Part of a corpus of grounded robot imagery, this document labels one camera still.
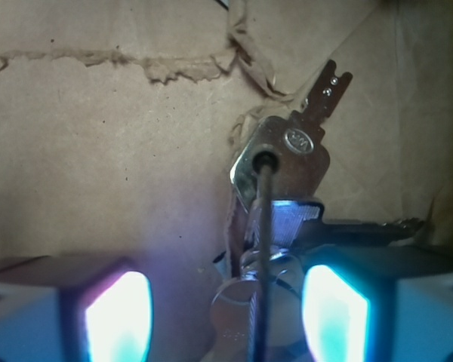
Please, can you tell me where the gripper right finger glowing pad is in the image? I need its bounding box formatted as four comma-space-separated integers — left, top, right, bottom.
301, 245, 453, 361

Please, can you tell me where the silver keys bunch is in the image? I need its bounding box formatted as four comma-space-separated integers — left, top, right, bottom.
209, 60, 424, 361

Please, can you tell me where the brown paper bag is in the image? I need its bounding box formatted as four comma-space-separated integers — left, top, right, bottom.
0, 1, 453, 361

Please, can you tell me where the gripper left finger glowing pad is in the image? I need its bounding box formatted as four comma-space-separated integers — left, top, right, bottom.
0, 256, 153, 361

